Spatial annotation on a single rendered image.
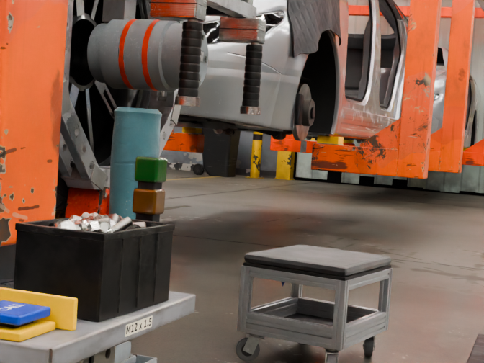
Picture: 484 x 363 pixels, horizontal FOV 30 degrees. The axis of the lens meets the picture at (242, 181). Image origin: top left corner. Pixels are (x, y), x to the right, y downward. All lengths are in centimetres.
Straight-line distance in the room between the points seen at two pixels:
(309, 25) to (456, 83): 275
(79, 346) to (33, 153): 38
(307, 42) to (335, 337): 229
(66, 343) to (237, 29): 100
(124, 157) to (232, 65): 278
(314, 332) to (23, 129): 155
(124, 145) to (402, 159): 381
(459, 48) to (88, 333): 634
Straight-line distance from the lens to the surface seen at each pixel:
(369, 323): 291
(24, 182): 137
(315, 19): 477
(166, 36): 176
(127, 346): 208
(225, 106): 443
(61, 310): 115
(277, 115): 456
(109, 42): 180
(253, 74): 191
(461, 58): 729
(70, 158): 175
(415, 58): 538
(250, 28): 191
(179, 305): 137
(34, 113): 138
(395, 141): 539
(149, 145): 166
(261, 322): 280
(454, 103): 727
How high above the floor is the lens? 71
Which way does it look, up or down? 3 degrees down
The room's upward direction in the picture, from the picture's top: 4 degrees clockwise
